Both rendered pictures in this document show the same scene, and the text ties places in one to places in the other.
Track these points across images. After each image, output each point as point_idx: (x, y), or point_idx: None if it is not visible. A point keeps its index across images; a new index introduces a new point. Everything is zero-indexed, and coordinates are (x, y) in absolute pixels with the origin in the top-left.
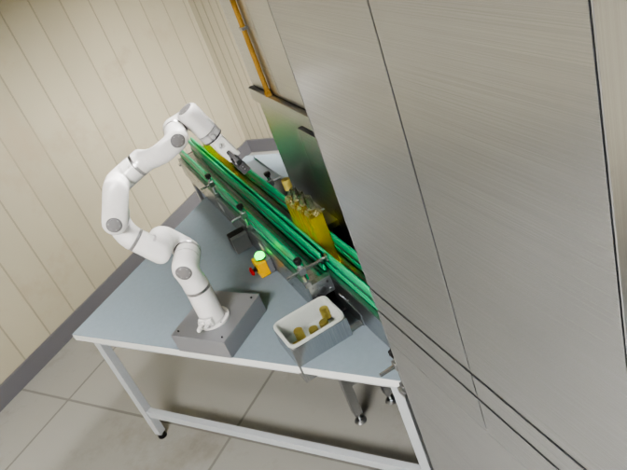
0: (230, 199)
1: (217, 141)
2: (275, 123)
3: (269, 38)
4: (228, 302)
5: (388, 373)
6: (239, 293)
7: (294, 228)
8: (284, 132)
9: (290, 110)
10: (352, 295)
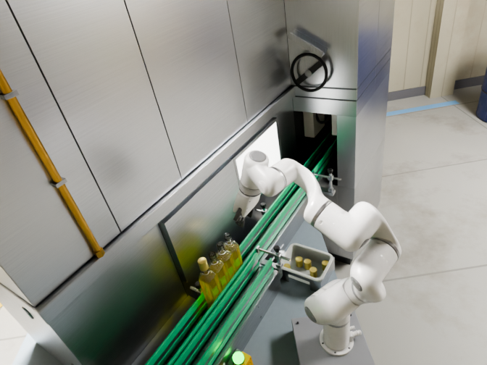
0: None
1: None
2: (93, 308)
3: (119, 149)
4: (311, 342)
5: None
6: (296, 340)
7: (222, 295)
8: (112, 297)
9: (153, 214)
10: (278, 237)
